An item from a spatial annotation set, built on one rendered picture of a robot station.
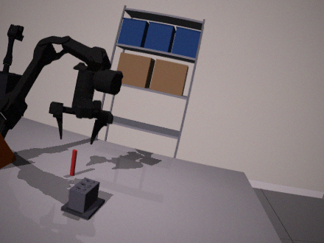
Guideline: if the dark red peg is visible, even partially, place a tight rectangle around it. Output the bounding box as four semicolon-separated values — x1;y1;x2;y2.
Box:
70;149;77;176

